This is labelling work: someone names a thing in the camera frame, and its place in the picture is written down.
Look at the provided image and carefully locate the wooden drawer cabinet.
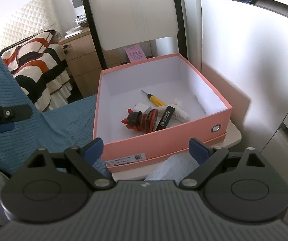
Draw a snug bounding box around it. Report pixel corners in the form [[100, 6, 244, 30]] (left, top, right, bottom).
[[58, 27, 101, 97]]

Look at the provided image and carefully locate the black strap with logo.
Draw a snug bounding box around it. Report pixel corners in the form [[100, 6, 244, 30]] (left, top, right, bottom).
[[155, 105, 176, 132]]

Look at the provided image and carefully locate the white quilted headboard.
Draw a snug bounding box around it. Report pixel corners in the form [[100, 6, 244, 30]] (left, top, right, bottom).
[[0, 0, 61, 51]]

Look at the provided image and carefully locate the striped cream bedding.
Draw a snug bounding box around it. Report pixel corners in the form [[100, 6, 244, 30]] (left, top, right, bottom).
[[0, 29, 72, 112]]

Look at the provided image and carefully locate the white power adapter plug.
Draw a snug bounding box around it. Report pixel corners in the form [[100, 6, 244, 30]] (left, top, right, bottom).
[[133, 103, 152, 114]]

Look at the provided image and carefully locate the pink storage box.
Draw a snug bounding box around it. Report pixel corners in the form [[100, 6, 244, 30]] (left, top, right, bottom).
[[93, 54, 232, 173]]

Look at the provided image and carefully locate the blue textured blanket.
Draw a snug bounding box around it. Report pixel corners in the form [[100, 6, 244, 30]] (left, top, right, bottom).
[[0, 57, 97, 175]]

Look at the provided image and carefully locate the white fluffy rope toy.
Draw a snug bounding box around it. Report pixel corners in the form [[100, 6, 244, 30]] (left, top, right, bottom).
[[156, 98, 191, 123]]

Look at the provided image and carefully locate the white chair with black frame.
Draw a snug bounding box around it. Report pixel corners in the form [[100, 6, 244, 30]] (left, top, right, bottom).
[[83, 0, 187, 70]]

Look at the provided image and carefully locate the yellow screwdriver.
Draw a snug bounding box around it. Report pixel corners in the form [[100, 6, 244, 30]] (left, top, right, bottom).
[[141, 90, 166, 107]]

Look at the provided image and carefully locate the glass dish on cabinet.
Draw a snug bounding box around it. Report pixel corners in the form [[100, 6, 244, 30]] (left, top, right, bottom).
[[75, 14, 88, 26]]

